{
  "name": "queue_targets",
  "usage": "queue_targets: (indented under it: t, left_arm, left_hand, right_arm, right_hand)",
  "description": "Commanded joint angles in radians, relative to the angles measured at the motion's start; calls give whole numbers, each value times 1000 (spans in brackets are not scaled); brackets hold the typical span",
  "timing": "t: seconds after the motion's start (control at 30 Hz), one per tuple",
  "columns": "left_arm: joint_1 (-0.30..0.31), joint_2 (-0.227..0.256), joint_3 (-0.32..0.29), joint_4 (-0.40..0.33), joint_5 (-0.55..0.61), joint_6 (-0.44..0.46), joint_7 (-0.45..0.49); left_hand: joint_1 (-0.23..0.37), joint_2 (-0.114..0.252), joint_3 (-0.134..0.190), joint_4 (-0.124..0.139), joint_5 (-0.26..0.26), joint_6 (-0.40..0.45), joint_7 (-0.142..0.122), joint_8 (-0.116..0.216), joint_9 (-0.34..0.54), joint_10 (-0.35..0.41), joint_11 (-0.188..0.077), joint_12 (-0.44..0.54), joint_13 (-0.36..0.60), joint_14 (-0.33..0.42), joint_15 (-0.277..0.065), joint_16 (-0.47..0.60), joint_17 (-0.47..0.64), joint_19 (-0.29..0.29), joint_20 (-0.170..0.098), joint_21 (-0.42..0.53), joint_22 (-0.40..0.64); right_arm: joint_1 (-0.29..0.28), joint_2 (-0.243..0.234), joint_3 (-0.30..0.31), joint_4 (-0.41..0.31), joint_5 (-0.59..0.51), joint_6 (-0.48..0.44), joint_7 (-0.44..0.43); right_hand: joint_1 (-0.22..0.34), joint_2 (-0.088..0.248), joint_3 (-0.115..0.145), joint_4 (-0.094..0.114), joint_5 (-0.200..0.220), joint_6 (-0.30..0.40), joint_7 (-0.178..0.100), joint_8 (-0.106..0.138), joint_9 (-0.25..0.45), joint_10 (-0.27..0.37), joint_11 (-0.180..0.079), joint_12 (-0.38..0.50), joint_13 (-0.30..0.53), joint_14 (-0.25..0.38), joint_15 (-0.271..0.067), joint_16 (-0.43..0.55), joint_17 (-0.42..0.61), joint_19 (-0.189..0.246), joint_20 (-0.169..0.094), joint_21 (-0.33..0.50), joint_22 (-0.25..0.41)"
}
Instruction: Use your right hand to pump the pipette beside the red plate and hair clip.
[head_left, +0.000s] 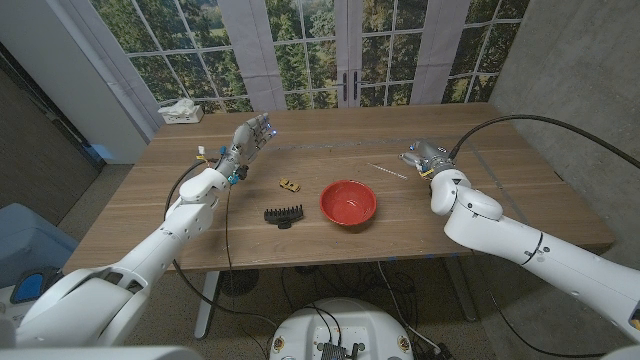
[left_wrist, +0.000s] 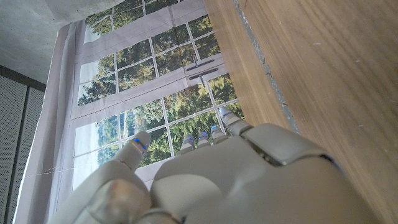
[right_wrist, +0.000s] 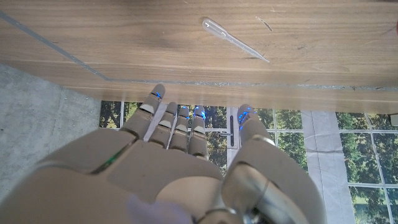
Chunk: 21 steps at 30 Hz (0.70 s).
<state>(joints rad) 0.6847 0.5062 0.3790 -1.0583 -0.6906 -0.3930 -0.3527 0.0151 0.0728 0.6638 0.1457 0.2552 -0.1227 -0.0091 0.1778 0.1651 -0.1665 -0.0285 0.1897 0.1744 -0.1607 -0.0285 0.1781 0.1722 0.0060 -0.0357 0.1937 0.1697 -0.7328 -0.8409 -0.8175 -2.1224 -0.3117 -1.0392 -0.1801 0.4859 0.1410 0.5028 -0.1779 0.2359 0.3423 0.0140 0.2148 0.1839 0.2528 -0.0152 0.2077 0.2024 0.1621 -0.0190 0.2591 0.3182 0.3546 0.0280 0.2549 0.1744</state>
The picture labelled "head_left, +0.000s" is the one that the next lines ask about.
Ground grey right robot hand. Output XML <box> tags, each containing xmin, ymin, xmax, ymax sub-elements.
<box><xmin>398</xmin><ymin>139</ymin><xmax>454</xmax><ymax>179</ymax></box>

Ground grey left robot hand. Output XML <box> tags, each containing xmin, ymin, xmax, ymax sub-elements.
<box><xmin>214</xmin><ymin>113</ymin><xmax>278</xmax><ymax>186</ymax></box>

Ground clear plastic pipette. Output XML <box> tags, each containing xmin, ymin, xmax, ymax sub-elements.
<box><xmin>367</xmin><ymin>162</ymin><xmax>409</xmax><ymax>180</ymax></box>

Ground red bowl plate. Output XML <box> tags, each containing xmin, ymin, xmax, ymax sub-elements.
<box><xmin>319</xmin><ymin>179</ymin><xmax>378</xmax><ymax>227</ymax></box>

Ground white tissue box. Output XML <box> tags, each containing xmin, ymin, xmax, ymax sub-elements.
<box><xmin>157</xmin><ymin>97</ymin><xmax>205</xmax><ymax>125</ymax></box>

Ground printed window backdrop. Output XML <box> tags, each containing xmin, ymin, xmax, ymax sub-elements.
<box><xmin>64</xmin><ymin>0</ymin><xmax>531</xmax><ymax>115</ymax></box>

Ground round black fan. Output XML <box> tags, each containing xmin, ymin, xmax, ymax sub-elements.
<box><xmin>218</xmin><ymin>269</ymin><xmax>260</xmax><ymax>298</ymax></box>

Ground grey table leg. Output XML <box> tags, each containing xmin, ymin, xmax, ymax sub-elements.
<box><xmin>444</xmin><ymin>257</ymin><xmax>479</xmax><ymax>323</ymax></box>

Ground white table leg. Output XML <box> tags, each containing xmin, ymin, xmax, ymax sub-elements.
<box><xmin>193</xmin><ymin>271</ymin><xmax>221</xmax><ymax>340</ymax></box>

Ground white robot torso base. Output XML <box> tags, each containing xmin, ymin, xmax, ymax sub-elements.
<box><xmin>269</xmin><ymin>298</ymin><xmax>414</xmax><ymax>360</ymax></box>

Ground blue chair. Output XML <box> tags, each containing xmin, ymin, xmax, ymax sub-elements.
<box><xmin>0</xmin><ymin>202</ymin><xmax>80</xmax><ymax>289</ymax></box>

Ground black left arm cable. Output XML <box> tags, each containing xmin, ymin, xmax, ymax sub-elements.
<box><xmin>162</xmin><ymin>158</ymin><xmax>279</xmax><ymax>329</ymax></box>

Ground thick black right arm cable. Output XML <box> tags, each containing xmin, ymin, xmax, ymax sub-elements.
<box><xmin>448</xmin><ymin>114</ymin><xmax>640</xmax><ymax>170</ymax></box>

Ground tangled black floor cables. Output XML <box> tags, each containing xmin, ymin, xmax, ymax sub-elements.
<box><xmin>279</xmin><ymin>263</ymin><xmax>419</xmax><ymax>326</ymax></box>

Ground white floor cable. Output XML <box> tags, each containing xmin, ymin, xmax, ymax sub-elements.
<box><xmin>377</xmin><ymin>262</ymin><xmax>441</xmax><ymax>351</ymax></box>

